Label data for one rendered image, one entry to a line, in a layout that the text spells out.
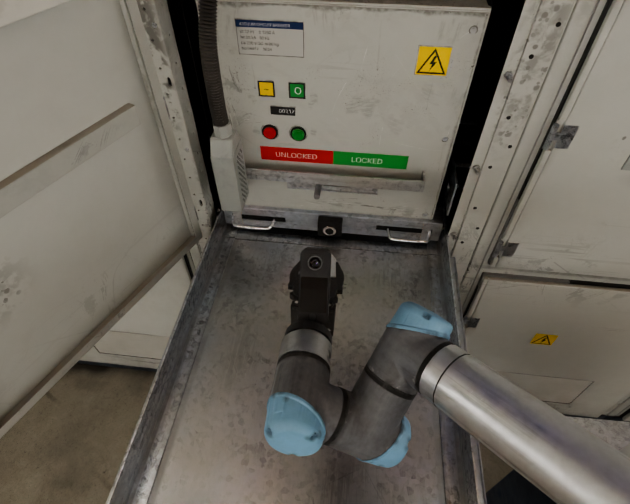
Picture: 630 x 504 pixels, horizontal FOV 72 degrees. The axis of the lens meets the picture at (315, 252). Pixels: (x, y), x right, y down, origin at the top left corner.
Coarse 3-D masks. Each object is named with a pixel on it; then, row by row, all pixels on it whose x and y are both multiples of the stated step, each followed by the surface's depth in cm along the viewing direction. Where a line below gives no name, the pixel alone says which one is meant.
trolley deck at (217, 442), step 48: (240, 240) 111; (240, 288) 100; (384, 288) 100; (240, 336) 92; (336, 336) 92; (192, 384) 85; (240, 384) 85; (336, 384) 85; (192, 432) 79; (240, 432) 79; (432, 432) 79; (192, 480) 74; (240, 480) 74; (288, 480) 74; (336, 480) 74; (384, 480) 74; (432, 480) 74; (480, 480) 74
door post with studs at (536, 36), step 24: (528, 0) 65; (552, 0) 64; (528, 24) 67; (552, 24) 66; (528, 48) 69; (552, 48) 69; (504, 72) 73; (528, 72) 72; (504, 96) 76; (528, 96) 75; (504, 120) 79; (480, 144) 83; (504, 144) 82; (480, 168) 87; (504, 168) 86; (480, 192) 91; (456, 216) 98; (480, 216) 96; (456, 240) 103; (456, 264) 109
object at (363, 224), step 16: (256, 208) 107; (272, 208) 107; (288, 208) 107; (256, 224) 111; (288, 224) 110; (304, 224) 109; (352, 224) 107; (368, 224) 106; (384, 224) 106; (400, 224) 105; (416, 224) 105
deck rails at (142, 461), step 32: (224, 256) 106; (448, 256) 98; (192, 288) 93; (448, 288) 96; (192, 320) 94; (448, 320) 93; (192, 352) 89; (160, 384) 80; (160, 416) 80; (128, 448) 70; (160, 448) 77; (448, 448) 77; (128, 480) 71; (448, 480) 73
